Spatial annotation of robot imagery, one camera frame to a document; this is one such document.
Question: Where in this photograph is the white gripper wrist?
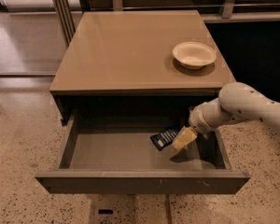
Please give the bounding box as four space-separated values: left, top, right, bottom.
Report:
172 104 215 150

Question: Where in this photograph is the dark blue rxbar wrapper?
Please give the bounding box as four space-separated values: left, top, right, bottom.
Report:
150 128 179 151

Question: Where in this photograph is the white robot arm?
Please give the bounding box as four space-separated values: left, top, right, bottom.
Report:
172 82 280 150

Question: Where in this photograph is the open grey top drawer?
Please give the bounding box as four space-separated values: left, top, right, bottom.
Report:
35 111 250 194

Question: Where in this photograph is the grey cabinet with glossy top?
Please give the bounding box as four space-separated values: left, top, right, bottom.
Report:
50 10 235 120

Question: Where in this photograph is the white paper bowl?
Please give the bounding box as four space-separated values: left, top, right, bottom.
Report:
173 42 217 70

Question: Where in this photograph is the grey vertical metal post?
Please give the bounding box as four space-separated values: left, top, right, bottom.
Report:
52 0 76 46

